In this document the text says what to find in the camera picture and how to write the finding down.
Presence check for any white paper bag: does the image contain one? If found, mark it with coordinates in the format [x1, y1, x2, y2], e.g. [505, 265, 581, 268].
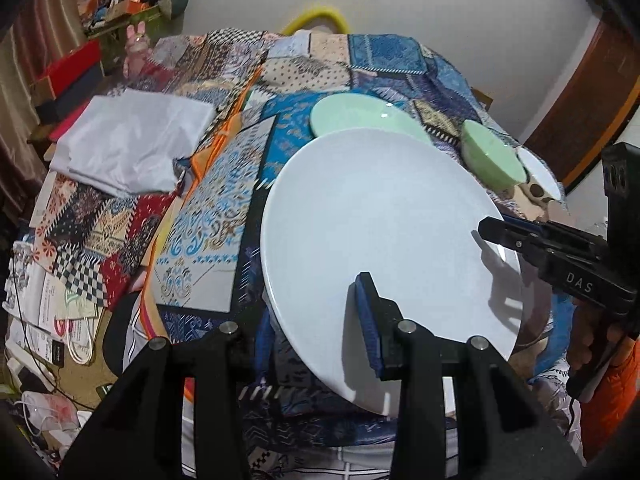
[50, 290, 102, 363]

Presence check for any person's right forearm orange sleeve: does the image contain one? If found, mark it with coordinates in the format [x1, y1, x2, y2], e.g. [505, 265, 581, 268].
[580, 337, 640, 465]

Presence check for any folded white cloth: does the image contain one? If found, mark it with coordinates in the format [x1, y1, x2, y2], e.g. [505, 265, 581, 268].
[50, 87, 217, 199]

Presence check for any person's right hand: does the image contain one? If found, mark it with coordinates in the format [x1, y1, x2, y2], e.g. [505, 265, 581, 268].
[567, 302, 628, 378]

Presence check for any red box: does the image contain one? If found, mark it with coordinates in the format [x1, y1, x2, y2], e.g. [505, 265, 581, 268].
[30, 40, 104, 105]

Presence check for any pale green plate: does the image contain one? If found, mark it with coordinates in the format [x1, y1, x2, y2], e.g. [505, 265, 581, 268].
[310, 92, 433, 146]

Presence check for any white bowl with brown dots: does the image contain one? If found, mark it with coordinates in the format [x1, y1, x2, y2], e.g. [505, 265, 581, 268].
[515, 145, 566, 207]

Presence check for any dark blue box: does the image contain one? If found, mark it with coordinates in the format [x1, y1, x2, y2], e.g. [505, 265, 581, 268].
[35, 66, 107, 124]

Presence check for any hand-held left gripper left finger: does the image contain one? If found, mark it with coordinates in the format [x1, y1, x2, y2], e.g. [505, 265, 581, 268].
[57, 307, 281, 480]

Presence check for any pale green bowl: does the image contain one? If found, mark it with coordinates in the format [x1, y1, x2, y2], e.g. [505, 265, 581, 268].
[460, 120, 528, 192]

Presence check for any wooden door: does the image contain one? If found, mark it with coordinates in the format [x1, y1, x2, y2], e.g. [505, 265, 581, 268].
[520, 10, 640, 187]

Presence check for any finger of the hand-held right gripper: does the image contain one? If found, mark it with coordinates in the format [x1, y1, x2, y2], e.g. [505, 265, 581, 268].
[501, 213, 551, 237]
[477, 217, 550, 267]

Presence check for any pink rabbit toy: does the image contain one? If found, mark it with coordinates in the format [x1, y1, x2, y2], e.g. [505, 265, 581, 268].
[122, 22, 152, 77]

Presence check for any striped brown curtain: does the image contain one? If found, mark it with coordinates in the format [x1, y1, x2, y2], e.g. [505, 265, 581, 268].
[0, 0, 87, 223]

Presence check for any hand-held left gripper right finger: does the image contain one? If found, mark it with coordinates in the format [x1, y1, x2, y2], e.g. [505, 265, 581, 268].
[354, 271, 587, 480]

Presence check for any large white plate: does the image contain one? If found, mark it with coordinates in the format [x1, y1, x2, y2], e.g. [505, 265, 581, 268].
[260, 127, 523, 417]

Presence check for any patchwork printed blanket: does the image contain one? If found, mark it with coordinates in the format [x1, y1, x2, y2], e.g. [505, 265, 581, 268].
[30, 27, 573, 480]

